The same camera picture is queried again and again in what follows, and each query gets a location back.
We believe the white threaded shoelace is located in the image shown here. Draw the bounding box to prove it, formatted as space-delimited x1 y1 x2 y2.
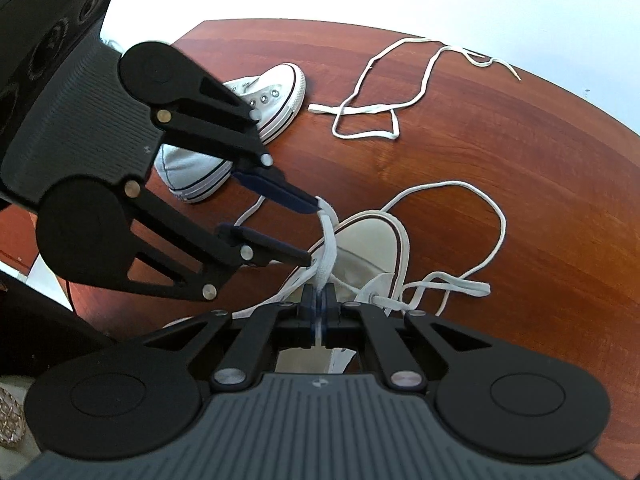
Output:
162 180 507 356

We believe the cream high-top canvas shoe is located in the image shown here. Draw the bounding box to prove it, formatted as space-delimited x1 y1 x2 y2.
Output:
162 210 410 375

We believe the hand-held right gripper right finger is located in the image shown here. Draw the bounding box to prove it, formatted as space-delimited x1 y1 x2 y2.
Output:
320 282 494 393

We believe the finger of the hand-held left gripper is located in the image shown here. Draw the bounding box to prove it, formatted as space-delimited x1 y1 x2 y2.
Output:
151 75 322 215
120 180 313 303

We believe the brown wooden cabinet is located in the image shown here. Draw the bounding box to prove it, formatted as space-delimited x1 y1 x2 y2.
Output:
0 204 41 268

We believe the round woven button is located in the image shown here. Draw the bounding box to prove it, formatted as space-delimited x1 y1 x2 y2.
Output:
0 385 24 447

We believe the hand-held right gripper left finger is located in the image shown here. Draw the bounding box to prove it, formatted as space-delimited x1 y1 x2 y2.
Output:
142 282 321 393

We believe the white unlaced high-top shoe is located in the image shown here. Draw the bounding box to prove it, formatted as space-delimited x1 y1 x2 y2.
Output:
152 62 307 205

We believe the loose white shoelace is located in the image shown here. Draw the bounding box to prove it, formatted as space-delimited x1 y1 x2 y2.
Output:
307 37 523 141

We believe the black chair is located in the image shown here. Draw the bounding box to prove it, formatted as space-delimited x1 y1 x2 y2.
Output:
0 267 117 377

